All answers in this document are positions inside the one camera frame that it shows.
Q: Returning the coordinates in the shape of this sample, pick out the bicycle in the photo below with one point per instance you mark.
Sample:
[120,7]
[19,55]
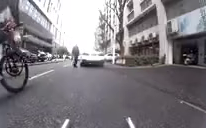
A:
[13,70]

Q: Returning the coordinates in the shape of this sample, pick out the grey building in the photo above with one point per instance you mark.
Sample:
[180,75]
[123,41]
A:
[37,23]

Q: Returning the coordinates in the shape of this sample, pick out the grey asphalt road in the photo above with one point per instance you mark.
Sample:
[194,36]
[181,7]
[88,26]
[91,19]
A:
[104,93]

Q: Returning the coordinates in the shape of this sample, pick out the white car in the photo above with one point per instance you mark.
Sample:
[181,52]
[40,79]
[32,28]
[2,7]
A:
[92,59]
[111,57]

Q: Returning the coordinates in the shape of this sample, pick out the person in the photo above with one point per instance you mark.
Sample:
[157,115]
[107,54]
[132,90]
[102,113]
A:
[75,54]
[2,23]

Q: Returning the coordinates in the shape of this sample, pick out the robot's own part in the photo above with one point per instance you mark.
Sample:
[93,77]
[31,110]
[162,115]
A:
[65,123]
[130,122]

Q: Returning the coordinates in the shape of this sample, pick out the row of parked cars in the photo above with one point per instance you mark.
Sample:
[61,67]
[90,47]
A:
[37,55]

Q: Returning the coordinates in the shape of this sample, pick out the building with shopfront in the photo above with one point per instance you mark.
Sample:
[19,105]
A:
[191,30]

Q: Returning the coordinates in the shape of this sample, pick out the green hedge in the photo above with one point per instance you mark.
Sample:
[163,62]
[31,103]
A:
[144,60]

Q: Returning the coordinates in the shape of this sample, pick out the row of bare trees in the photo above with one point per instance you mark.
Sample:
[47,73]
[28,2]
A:
[111,26]

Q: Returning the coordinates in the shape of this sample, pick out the pale pole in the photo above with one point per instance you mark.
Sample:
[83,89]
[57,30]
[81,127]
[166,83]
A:
[113,46]

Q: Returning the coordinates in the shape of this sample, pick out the pale building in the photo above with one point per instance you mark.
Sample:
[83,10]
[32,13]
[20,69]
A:
[144,23]

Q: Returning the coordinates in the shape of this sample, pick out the parked scooters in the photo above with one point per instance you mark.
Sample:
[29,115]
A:
[191,59]

